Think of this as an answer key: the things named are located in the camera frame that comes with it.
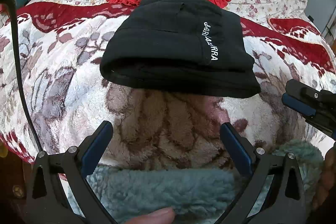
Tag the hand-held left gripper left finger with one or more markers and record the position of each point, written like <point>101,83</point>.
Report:
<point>97,150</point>

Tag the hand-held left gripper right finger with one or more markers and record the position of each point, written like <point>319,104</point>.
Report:
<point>236,148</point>

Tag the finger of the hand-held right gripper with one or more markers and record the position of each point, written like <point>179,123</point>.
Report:
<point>321,124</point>
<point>299,104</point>

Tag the black pants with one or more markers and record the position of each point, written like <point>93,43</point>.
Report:
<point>170,43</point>

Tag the person's left hand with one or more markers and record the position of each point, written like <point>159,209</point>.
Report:
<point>152,216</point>

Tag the red and white plush blanket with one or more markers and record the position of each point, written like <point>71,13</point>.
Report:
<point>65,82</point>

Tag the teal fleece garment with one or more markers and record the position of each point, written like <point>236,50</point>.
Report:
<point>162,187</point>

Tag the grey flat panel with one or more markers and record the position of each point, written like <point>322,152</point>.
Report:
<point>319,3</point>

